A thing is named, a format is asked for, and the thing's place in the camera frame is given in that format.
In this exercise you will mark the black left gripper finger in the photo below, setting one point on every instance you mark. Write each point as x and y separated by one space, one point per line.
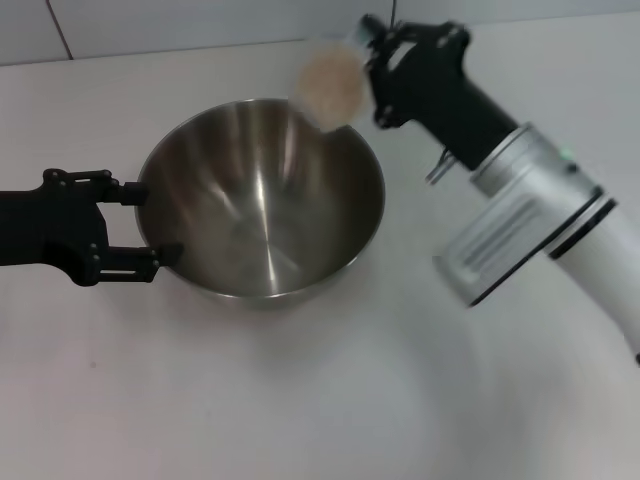
135 194
130 255

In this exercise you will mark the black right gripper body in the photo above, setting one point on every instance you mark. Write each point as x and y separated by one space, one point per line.
440 95

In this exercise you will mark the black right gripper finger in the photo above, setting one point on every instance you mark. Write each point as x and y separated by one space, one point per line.
367 31
387 112

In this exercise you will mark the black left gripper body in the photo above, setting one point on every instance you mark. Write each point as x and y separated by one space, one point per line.
45 225

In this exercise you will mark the white rice grains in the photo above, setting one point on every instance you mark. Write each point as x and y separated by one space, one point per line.
332 85

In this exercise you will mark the clear plastic cup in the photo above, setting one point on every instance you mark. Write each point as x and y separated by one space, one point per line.
320 119

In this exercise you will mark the stainless steel bowl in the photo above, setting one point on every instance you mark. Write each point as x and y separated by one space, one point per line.
260 225

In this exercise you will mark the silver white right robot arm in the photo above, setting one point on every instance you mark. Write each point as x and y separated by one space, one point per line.
600 235

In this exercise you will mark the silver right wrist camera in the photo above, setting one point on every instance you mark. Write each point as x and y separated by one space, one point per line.
490 250

